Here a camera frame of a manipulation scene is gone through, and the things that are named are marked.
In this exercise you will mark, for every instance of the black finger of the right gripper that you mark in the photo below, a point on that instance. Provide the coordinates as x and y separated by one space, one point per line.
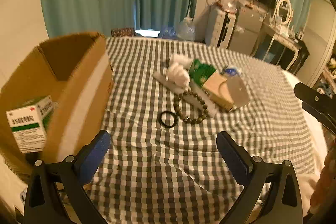
320 102

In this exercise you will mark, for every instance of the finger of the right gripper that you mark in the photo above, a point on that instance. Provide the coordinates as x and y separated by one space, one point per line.
325 119

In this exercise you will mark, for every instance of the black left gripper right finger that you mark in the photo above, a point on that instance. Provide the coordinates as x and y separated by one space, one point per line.
283 201

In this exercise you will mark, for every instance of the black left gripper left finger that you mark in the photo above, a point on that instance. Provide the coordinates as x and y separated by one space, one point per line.
43 203

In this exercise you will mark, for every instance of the green white medicine box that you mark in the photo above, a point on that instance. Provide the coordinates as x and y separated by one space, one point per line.
29 123

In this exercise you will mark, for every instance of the white paper cup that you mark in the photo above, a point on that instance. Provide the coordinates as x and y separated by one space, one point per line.
237 91

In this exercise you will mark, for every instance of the tan yellow carton box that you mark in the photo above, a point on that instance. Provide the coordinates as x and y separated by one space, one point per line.
217 90

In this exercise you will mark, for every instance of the person's hand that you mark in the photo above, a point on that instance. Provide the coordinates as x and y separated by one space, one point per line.
324 183

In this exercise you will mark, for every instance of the white vanity table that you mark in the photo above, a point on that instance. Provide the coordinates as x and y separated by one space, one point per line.
277 49

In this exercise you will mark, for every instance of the white wardrobe with louvres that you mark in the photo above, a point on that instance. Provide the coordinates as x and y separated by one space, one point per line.
319 38

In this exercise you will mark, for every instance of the white oval vanity mirror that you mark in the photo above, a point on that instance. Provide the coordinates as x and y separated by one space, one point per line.
283 13

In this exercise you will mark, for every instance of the grey mini fridge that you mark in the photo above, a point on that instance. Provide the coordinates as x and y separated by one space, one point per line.
246 30

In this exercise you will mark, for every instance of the green snack packet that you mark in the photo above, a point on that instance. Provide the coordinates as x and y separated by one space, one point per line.
200 72

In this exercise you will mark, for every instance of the white suitcase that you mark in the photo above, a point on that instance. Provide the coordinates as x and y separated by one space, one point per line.
220 27

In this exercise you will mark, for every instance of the brown cardboard box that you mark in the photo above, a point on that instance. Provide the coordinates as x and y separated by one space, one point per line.
76 72

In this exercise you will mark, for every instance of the white glove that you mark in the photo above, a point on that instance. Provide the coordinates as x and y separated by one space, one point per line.
178 70

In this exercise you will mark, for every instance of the grey checkered tablecloth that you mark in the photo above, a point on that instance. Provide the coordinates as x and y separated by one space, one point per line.
156 175

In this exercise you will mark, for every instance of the large clear water jug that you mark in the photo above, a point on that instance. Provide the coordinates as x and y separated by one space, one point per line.
186 30

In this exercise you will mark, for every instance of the brown patterned stool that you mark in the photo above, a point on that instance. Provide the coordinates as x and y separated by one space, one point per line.
122 32

